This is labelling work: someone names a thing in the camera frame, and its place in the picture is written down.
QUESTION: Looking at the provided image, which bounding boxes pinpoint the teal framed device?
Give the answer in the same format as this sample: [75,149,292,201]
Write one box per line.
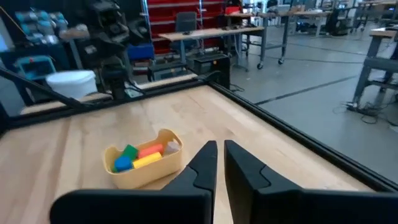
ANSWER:
[13,55,57,81]

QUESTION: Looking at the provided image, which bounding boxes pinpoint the long blue cylinder block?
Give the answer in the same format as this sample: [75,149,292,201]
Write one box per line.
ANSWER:
[113,156,134,173]

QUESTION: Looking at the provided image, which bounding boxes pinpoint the dark low equipment box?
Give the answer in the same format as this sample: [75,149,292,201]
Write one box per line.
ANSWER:
[147,61,188,82]

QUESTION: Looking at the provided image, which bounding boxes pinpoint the long wooden top workbench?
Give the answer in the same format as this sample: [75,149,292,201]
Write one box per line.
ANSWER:
[260,10,331,65]

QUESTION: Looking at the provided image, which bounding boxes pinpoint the small red bin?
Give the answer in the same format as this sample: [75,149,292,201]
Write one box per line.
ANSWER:
[224,6,242,16]

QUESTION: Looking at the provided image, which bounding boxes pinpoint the black aluminium table frame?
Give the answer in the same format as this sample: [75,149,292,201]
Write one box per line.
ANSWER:
[0,67,398,193]

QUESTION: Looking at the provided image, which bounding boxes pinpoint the tangled black floor cables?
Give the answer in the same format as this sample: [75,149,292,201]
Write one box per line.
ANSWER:
[332,100,398,127]

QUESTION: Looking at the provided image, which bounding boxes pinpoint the red drawer cabinet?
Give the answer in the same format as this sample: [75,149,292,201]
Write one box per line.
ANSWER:
[146,0,225,54]

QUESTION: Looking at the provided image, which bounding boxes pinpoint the grey steel leg workbench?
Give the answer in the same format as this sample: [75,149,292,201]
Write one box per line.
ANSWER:
[351,27,398,108]

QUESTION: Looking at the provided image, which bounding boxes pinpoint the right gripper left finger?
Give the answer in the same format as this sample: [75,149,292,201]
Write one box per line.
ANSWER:
[161,140,218,224]

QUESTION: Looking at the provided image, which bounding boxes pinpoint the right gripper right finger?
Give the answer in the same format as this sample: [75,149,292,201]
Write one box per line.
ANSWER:
[224,139,303,224]

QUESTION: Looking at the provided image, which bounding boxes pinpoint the shelf of blue parts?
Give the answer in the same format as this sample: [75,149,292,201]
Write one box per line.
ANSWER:
[14,10,70,45]

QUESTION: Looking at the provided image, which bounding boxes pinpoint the long yellow cylinder block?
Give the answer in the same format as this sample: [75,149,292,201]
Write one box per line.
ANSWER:
[132,151,163,170]

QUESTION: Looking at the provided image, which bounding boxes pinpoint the long green block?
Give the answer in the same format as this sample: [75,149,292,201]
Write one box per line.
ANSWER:
[120,144,140,161]

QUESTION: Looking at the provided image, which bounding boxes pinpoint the yellow plastic bin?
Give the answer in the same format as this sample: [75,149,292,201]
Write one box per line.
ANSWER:
[102,128,184,190]

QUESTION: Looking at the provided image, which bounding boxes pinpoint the long coral red cylinder block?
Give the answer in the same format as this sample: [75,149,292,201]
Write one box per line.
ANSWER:
[137,143,165,159]

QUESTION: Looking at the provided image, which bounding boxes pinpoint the blue box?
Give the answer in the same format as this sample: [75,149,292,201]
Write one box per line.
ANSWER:
[127,43,155,62]

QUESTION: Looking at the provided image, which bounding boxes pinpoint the white plastic bucket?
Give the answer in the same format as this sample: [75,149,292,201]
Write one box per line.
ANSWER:
[45,70,98,100]

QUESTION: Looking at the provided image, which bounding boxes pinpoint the black computer tower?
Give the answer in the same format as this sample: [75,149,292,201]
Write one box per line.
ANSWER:
[192,53,231,90]

